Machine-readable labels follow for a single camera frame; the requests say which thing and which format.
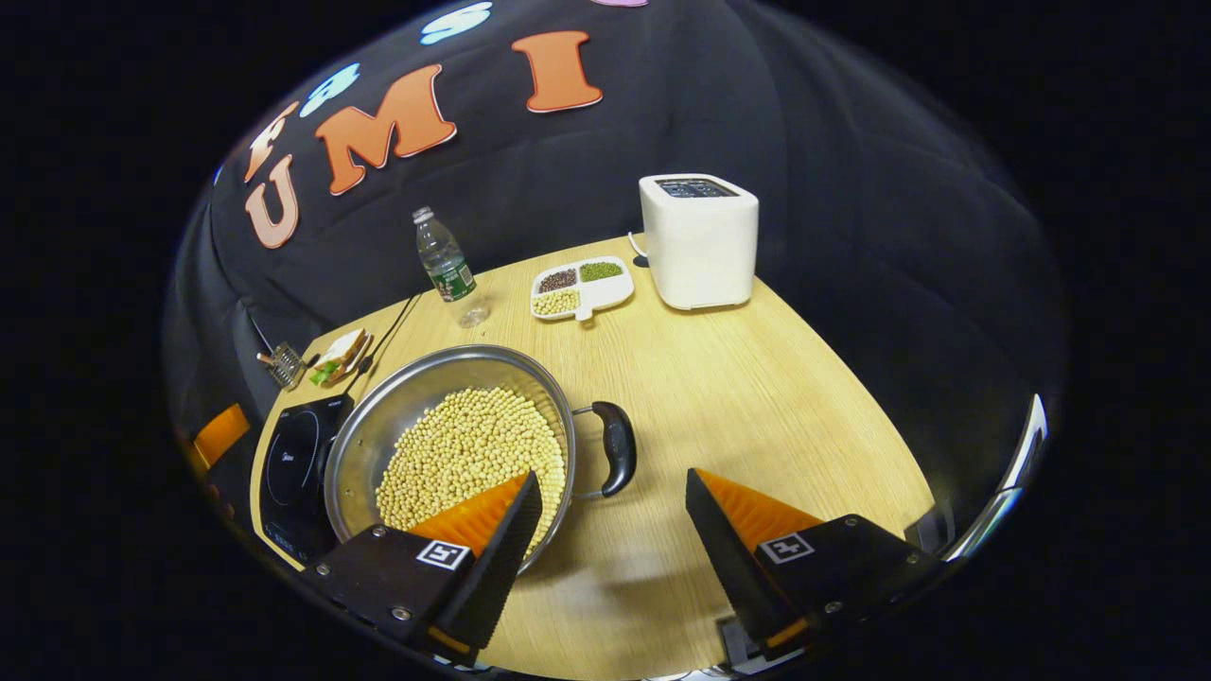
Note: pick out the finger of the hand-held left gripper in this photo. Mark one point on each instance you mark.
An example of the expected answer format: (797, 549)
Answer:
(219, 437)

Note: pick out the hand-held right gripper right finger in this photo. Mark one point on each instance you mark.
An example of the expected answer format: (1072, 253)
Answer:
(733, 572)

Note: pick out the clear plastic water bottle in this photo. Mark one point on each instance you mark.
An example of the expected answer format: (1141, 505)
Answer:
(445, 265)

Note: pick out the sandwich on white plate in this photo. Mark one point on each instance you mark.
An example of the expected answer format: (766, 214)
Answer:
(341, 355)

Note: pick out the pile of yellow soybeans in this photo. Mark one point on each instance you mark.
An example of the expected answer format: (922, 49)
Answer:
(464, 445)

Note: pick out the white divided dish of beans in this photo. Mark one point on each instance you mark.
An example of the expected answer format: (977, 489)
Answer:
(601, 291)

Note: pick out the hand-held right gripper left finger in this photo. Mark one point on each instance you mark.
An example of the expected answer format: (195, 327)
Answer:
(501, 567)

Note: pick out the white toaster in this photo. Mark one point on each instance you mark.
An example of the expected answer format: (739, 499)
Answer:
(700, 246)

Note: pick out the black induction cooktop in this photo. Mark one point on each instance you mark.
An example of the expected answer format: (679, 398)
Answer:
(293, 473)

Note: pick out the clear square utensil holder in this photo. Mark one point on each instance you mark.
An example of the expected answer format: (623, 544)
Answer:
(284, 367)

